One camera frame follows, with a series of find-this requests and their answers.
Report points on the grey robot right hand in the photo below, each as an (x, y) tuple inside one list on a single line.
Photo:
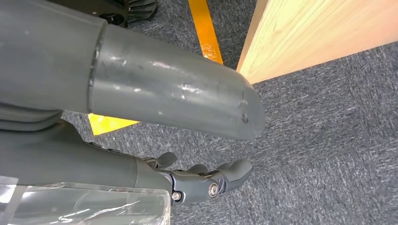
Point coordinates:
[(155, 87)]

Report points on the yellow floor tape strip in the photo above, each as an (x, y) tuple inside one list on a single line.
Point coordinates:
[(205, 31)]

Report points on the black robot foot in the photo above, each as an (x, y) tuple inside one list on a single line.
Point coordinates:
[(118, 15)]

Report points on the ribbed grey right arm sleeve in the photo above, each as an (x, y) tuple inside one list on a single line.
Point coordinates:
[(25, 119)]

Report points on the clear plastic cover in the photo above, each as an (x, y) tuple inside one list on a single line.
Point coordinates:
[(93, 208)]

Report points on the light wooden desk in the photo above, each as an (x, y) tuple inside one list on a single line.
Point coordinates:
[(311, 34)]

